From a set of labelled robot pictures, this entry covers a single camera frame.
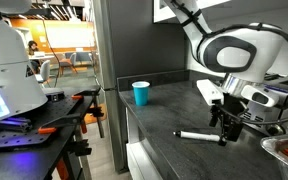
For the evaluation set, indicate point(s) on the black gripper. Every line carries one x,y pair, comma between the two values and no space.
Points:
234,116

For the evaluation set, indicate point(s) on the white marker with black cap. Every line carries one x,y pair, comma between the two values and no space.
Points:
197,136

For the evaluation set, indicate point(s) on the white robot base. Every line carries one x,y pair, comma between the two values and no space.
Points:
7,66

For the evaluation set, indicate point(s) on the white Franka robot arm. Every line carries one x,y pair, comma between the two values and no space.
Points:
274,43

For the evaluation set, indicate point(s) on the blue plastic cup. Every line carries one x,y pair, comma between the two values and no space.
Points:
141,94

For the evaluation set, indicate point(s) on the aluminium foil tray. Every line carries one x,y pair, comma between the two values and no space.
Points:
284,163

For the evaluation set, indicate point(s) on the white counter cabinet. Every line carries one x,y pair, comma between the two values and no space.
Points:
140,156

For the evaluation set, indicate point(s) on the grey refrigerator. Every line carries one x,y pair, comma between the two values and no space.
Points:
140,43

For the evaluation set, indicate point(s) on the wooden chair grey seat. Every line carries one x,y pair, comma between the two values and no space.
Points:
68,61

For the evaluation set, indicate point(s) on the grey office chair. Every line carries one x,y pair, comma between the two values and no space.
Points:
45,71

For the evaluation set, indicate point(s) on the white cafe table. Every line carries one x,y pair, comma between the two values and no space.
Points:
42,57

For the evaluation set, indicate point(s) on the black perforated work table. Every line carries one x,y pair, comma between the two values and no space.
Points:
20,146

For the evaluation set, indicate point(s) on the seated person dark hair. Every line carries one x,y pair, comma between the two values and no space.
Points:
33,50

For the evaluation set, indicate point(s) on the aluminium extrusion bars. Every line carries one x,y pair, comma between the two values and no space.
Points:
10,124

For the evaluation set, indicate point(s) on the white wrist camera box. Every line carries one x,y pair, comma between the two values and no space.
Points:
210,91

